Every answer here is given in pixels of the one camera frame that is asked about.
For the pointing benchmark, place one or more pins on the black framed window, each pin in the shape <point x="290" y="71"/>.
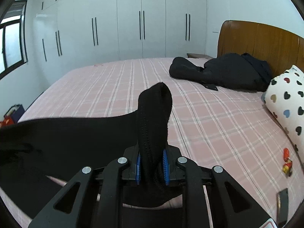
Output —
<point x="13" y="48"/>

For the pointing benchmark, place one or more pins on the dark blue gift bag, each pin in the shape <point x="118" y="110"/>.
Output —
<point x="15" y="113"/>

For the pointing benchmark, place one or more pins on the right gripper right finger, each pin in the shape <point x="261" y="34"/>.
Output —
<point x="210" y="196"/>

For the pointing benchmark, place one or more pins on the wooden headboard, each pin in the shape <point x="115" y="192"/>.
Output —
<point x="278" y="47"/>

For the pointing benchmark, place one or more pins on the white wardrobe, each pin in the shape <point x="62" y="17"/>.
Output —
<point x="70" y="34"/>

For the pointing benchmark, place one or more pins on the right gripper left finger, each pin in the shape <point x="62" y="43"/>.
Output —
<point x="93" y="197"/>

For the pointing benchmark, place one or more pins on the black pants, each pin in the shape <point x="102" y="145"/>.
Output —
<point x="34" y="152"/>

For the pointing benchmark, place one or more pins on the dark phone on bed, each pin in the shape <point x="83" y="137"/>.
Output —
<point x="282" y="207"/>

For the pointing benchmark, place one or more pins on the black jacket on bed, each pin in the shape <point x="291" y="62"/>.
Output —
<point x="231" y="71"/>

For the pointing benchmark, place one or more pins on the red yellow toy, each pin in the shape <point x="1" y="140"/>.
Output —
<point x="287" y="166"/>

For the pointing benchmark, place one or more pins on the heart patterned white pillow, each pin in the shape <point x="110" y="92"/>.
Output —
<point x="284" y="99"/>

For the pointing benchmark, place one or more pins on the pink plaid bed sheet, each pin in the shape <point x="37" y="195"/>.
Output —
<point x="230" y="128"/>

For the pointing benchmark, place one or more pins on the wooden bedside table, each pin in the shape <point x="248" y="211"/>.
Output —
<point x="198" y="56"/>

